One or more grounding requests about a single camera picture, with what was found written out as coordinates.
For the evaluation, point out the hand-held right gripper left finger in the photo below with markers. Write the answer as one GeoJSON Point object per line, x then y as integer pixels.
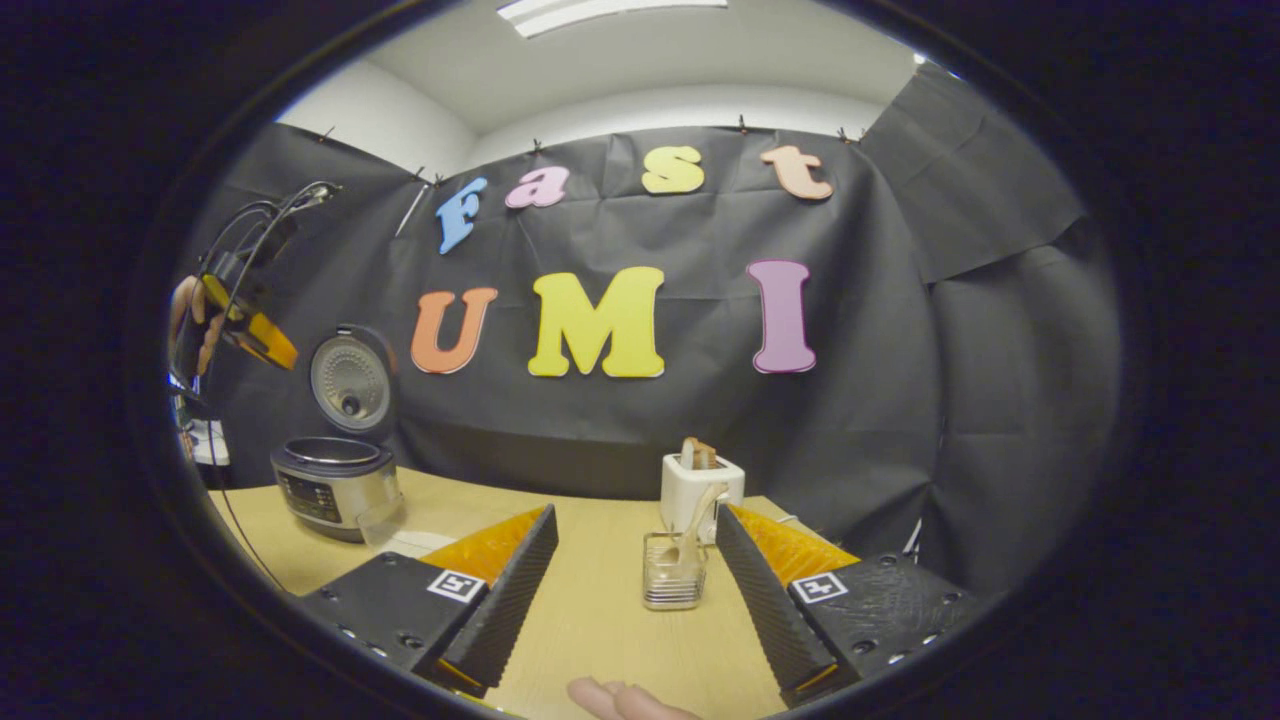
{"type": "Point", "coordinates": [515, 600]}

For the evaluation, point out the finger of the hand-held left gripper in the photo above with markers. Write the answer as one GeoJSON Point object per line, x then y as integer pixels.
{"type": "Point", "coordinates": [262, 338]}

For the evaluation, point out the white rice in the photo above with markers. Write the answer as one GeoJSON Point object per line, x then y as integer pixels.
{"type": "Point", "coordinates": [420, 546]}

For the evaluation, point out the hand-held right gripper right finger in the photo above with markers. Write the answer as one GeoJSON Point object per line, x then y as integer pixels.
{"type": "Point", "coordinates": [765, 600]}

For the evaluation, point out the black backdrop cloth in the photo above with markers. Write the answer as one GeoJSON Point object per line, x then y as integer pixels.
{"type": "Point", "coordinates": [700, 420]}

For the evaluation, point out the white toaster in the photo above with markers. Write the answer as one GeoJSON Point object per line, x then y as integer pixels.
{"type": "Point", "coordinates": [690, 490]}

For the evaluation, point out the toasted bread slice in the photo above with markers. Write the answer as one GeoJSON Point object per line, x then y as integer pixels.
{"type": "Point", "coordinates": [698, 455]}

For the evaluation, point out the silver black rice cooker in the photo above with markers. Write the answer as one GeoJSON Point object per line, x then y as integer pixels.
{"type": "Point", "coordinates": [335, 480]}

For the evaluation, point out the white side table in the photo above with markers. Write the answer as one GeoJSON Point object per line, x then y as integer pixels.
{"type": "Point", "coordinates": [208, 442]}

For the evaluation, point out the wooden spoon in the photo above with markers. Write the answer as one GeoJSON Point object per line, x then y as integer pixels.
{"type": "Point", "coordinates": [692, 540]}

